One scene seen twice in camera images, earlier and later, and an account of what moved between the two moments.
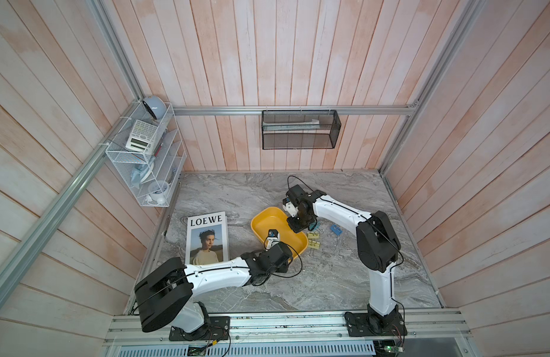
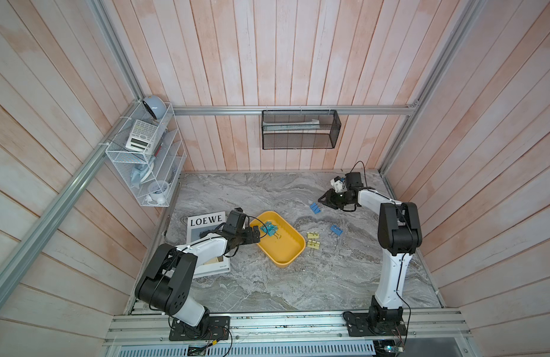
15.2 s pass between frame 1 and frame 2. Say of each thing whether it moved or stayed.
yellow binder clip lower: stayed
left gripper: moved
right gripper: moved
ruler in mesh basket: stayed
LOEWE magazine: stayed
